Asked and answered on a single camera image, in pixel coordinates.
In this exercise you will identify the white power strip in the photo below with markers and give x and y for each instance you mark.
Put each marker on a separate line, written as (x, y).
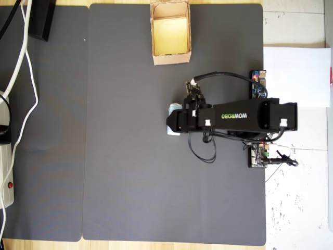
(6, 169)

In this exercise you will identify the small dark grey mat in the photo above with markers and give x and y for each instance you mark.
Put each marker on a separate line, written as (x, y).
(52, 130)

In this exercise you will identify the white paper sheet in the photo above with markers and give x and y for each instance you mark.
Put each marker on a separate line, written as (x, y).
(296, 78)

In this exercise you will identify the large dark grey mat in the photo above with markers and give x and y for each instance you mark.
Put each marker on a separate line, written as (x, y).
(130, 169)

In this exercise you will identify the black barrel power connector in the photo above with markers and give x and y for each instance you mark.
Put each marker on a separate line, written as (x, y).
(282, 159)

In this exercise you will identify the red edge object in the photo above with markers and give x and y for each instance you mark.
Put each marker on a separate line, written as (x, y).
(331, 78)

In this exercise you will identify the white blue block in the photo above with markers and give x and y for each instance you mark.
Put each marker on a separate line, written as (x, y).
(175, 106)

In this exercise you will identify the circuit board green terminal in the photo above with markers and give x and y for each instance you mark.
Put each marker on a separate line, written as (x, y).
(256, 157)

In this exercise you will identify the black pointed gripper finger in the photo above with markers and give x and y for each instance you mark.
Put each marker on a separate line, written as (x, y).
(173, 121)

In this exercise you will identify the bare wrist camera board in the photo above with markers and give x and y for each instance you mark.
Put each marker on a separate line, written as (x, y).
(193, 89)

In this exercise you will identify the black rectangular stand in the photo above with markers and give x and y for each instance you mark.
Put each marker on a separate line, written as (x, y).
(41, 20)

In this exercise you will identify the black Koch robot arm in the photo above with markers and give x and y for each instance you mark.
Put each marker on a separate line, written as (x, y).
(247, 117)

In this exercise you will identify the blue circuit board red LED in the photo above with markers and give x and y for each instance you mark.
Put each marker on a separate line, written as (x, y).
(256, 88)

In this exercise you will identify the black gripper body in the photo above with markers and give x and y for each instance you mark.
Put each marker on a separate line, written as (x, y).
(188, 121)

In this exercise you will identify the open cardboard box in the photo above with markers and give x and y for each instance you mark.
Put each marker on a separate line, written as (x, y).
(170, 36)

